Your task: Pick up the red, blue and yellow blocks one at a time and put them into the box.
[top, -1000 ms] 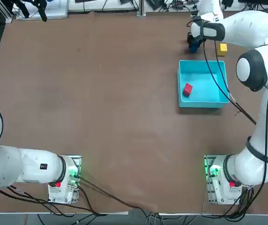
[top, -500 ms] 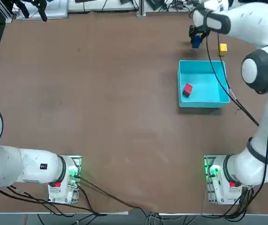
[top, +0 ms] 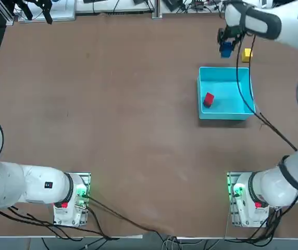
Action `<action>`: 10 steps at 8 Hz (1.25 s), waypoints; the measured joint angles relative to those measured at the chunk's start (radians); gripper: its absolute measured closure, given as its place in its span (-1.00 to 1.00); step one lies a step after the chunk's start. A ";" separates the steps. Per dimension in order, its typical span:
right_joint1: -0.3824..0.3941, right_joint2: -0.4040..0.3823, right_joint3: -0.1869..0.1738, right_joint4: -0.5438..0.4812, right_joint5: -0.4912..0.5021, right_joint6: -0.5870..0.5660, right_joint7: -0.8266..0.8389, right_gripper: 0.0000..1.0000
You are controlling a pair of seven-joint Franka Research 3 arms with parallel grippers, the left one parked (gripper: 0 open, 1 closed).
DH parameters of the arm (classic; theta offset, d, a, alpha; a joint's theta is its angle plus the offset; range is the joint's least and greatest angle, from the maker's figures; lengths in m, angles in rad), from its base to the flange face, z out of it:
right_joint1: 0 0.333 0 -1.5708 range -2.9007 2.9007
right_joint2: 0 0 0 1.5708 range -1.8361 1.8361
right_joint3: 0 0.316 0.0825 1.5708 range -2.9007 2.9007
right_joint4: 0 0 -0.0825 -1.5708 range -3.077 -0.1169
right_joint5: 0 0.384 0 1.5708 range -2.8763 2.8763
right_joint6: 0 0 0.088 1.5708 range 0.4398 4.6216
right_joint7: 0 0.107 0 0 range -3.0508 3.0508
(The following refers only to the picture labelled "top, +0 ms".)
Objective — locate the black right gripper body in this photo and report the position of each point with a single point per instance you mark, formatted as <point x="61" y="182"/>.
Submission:
<point x="232" y="32"/>

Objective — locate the blue cube block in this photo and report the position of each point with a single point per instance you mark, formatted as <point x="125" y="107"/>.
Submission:
<point x="226" y="50"/>

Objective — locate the yellow cube block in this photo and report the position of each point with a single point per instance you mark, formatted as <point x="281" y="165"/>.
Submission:
<point x="246" y="55"/>

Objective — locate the red cube block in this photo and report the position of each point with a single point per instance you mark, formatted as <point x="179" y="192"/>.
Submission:
<point x="209" y="100"/>

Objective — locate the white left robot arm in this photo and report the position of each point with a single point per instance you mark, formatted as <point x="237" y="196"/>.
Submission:
<point x="21" y="182"/>

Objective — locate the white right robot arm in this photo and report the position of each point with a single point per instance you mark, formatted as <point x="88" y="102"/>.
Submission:
<point x="274" y="185"/>

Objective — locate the cyan plastic box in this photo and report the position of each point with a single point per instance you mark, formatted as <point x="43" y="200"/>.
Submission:
<point x="224" y="88"/>

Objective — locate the dark grey power adapter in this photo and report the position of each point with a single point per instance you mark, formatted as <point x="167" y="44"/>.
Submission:
<point x="173" y="5"/>

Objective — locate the aluminium profile rail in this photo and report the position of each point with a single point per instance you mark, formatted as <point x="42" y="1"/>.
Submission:
<point x="7" y="13"/>

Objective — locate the aluminium camera post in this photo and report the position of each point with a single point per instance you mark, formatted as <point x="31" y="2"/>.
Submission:
<point x="157" y="9"/>

